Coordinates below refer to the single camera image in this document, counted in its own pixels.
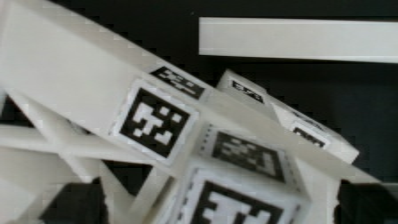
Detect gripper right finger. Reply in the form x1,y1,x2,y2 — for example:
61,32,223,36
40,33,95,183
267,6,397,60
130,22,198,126
335,180,398,224

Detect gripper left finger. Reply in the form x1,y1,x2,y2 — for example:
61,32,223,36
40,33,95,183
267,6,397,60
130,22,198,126
40,179,109,224

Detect white tagged cube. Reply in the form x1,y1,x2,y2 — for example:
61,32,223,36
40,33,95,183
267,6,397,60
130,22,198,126
168,125,312,224

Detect white chair back frame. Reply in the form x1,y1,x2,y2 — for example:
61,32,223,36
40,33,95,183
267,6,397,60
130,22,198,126
0,0,375,224

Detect white chair leg block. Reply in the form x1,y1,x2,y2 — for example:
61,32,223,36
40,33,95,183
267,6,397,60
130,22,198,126
217,69,360,163

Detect white U-shaped fence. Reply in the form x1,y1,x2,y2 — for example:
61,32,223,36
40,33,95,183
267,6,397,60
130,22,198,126
200,17,398,64

